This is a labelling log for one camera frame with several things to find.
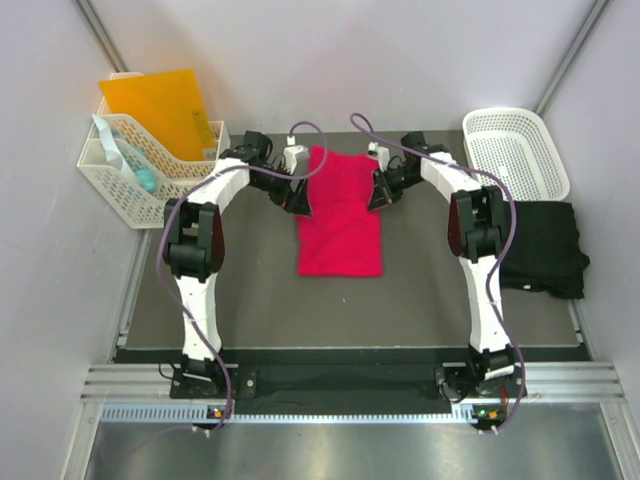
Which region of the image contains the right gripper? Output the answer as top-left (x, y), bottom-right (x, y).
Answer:
top-left (366, 167), bottom-right (422, 213)

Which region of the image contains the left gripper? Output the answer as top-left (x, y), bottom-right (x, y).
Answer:
top-left (250, 161), bottom-right (311, 217)

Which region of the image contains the red t shirt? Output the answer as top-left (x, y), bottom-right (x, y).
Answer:
top-left (296, 145), bottom-right (383, 278)

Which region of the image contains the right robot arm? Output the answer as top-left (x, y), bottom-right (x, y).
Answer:
top-left (367, 132), bottom-right (515, 396)

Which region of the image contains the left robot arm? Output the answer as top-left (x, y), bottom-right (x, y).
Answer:
top-left (162, 131), bottom-right (312, 399)

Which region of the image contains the white plastic basket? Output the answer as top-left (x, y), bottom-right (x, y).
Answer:
top-left (462, 107), bottom-right (570, 201)

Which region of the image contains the teal object in organizer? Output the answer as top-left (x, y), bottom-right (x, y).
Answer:
top-left (103, 129), bottom-right (157, 194)

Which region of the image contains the orange plastic folder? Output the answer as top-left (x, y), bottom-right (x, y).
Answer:
top-left (99, 69), bottom-right (216, 161)

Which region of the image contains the white file organizer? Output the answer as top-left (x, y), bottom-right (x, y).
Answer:
top-left (77, 73), bottom-right (230, 229)

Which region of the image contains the black folded t shirt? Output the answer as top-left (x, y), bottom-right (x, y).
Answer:
top-left (500, 201), bottom-right (590, 300)

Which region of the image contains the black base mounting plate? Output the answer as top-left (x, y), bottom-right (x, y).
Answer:
top-left (170, 364), bottom-right (522, 406)

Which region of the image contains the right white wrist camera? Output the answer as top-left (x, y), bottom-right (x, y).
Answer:
top-left (367, 142), bottom-right (391, 172)

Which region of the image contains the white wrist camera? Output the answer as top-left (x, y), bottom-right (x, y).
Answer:
top-left (283, 145), bottom-right (310, 176)
top-left (367, 142), bottom-right (391, 172)

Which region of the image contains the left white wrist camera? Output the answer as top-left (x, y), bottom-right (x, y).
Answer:
top-left (283, 145), bottom-right (310, 176)

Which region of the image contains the aluminium frame rail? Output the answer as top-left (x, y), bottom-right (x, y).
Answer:
top-left (81, 362), bottom-right (625, 404)

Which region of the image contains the grey slotted cable duct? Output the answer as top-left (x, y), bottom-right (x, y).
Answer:
top-left (99, 401), bottom-right (488, 425)

